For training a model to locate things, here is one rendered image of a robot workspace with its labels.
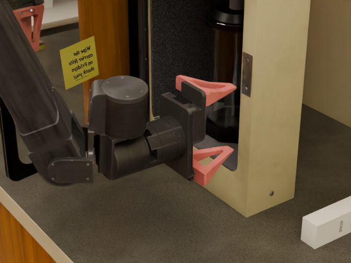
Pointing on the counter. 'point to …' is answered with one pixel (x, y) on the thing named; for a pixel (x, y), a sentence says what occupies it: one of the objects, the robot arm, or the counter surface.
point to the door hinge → (143, 16)
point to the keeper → (246, 78)
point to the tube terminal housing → (266, 107)
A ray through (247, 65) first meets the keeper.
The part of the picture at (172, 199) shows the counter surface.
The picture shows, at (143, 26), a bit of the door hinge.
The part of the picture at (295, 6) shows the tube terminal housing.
